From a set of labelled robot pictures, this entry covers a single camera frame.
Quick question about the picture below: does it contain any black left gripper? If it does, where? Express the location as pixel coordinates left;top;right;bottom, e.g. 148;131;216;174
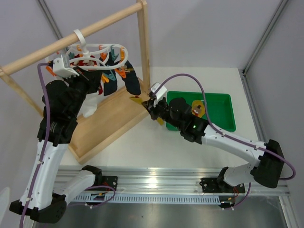
63;66;103;118

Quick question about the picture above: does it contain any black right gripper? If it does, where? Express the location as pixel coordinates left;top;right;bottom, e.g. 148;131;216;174
142;96;182;131

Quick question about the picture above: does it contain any yellow sock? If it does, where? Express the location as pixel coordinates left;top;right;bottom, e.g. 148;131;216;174
130;96;164;126
191;100;206;118

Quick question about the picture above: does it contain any white plastic clip hanger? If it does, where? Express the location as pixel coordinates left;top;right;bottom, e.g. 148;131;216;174
63;29;128;81

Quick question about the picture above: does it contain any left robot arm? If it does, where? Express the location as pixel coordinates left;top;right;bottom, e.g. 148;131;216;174
9;72;103;224

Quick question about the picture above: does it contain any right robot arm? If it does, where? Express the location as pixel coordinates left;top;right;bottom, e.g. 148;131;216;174
142;98;284;192

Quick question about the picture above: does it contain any red sock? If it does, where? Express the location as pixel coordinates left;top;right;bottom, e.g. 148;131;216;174
71;59;103;95

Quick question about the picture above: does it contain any wooden drying rack stand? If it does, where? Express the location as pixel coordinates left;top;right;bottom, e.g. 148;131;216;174
0;0;150;164

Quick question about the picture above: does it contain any green plastic tray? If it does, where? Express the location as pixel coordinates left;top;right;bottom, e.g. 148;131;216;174
167;91;236;132

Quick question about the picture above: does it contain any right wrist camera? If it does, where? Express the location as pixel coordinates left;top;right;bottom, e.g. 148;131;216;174
149;82;167;107

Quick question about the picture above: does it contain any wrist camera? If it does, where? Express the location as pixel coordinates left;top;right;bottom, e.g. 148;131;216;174
45;54;80;79
149;82;167;107

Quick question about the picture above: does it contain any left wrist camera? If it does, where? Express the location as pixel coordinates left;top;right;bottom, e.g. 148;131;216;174
45;54;80;79

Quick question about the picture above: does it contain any aluminium mounting rail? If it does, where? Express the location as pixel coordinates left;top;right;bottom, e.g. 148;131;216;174
73;168;290;205

